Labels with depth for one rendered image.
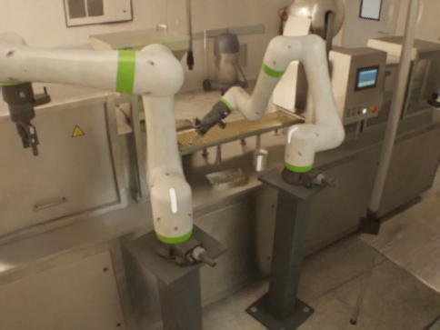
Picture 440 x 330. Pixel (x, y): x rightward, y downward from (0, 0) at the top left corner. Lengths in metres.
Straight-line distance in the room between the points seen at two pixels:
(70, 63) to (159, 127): 0.38
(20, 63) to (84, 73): 0.16
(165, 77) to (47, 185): 0.84
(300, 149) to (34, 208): 1.15
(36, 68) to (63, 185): 0.76
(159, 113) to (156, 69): 0.25
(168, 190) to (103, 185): 0.60
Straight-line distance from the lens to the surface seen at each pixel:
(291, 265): 1.97
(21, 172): 1.61
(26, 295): 1.70
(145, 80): 0.98
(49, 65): 1.00
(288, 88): 2.28
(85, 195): 1.71
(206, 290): 2.12
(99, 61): 0.99
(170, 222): 1.18
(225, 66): 5.81
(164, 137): 1.23
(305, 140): 1.60
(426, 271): 1.74
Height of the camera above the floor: 1.77
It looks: 28 degrees down
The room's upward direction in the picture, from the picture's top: straight up
